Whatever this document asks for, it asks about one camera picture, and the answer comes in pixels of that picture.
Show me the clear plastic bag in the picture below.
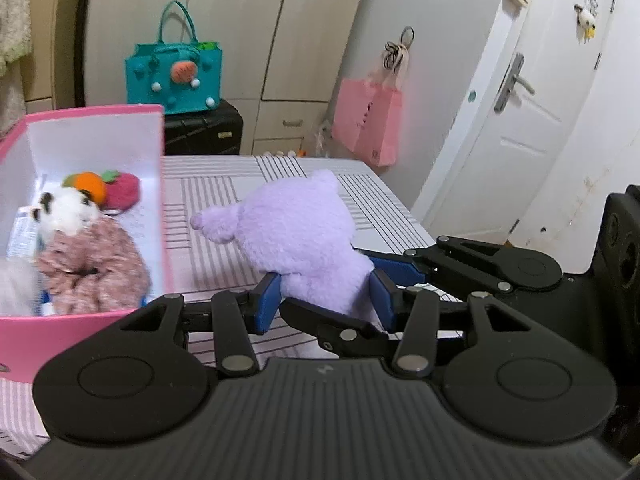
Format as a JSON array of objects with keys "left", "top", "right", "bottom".
[{"left": 313, "top": 117, "right": 334, "bottom": 156}]

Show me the pink tote bag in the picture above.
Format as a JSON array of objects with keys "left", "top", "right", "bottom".
[{"left": 330, "top": 42, "right": 405, "bottom": 169}]

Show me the panda plush toy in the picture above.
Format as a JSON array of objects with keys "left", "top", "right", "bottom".
[{"left": 30, "top": 185, "right": 101, "bottom": 236}]

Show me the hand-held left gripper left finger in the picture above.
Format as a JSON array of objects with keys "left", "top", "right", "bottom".
[{"left": 120, "top": 272, "right": 284, "bottom": 377}]

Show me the tan wooden cabinet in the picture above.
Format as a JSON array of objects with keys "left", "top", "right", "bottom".
[{"left": 25, "top": 0, "right": 96, "bottom": 111}]

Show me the white wipes packet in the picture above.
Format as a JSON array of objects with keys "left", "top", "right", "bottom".
[{"left": 7, "top": 204, "right": 41, "bottom": 261}]

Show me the fluffy white green robe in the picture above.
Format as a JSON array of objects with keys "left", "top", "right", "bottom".
[{"left": 0, "top": 0, "right": 34, "bottom": 137}]

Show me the striped tablecloth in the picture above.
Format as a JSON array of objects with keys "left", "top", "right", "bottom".
[{"left": 0, "top": 154, "right": 436, "bottom": 462}]

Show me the orange egg-shaped toy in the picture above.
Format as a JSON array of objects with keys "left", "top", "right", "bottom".
[{"left": 62, "top": 171, "right": 109, "bottom": 206}]

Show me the metal door handle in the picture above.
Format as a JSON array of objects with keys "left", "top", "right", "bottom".
[{"left": 493, "top": 52, "right": 536, "bottom": 114}]

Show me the pink floral scrunchie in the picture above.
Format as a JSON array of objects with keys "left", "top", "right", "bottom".
[{"left": 34, "top": 219, "right": 151, "bottom": 317}]

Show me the red strawberry plush toy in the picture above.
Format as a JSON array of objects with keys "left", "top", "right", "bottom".
[{"left": 100, "top": 169, "right": 144, "bottom": 211}]

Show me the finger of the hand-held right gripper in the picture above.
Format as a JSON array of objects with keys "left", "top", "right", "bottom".
[
  {"left": 355, "top": 235, "right": 512, "bottom": 294},
  {"left": 279, "top": 298, "right": 399, "bottom": 359}
]

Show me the teal felt tote bag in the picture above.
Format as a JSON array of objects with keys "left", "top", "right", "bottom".
[{"left": 124, "top": 0, "right": 222, "bottom": 115}]

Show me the black suitcase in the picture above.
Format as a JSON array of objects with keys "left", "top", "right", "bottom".
[{"left": 163, "top": 98, "right": 245, "bottom": 157}]

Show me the white door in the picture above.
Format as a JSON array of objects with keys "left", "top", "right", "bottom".
[{"left": 410, "top": 0, "right": 640, "bottom": 262}]

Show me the black cord on hook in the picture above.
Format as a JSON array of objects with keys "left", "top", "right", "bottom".
[{"left": 383, "top": 25, "right": 415, "bottom": 69}]

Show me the beige wardrobe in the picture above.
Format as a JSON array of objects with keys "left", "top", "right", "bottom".
[{"left": 82, "top": 0, "right": 374, "bottom": 156}]

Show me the pink cardboard box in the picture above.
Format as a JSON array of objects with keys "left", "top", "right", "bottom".
[{"left": 0, "top": 103, "right": 187, "bottom": 377}]

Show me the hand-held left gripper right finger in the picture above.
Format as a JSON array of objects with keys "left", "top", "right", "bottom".
[{"left": 368, "top": 268, "right": 549, "bottom": 380}]

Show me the purple plush toy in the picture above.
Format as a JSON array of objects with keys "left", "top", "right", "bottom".
[{"left": 189, "top": 168, "right": 384, "bottom": 334}]

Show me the small hanging plush toy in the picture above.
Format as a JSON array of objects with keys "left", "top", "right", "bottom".
[{"left": 573, "top": 3, "right": 599, "bottom": 45}]

